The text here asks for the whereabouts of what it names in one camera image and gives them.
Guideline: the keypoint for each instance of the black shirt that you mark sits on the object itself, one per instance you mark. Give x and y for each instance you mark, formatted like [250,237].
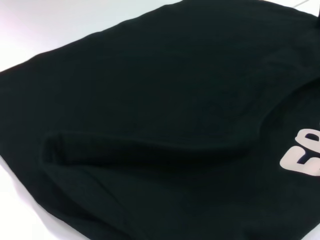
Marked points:
[150,100]

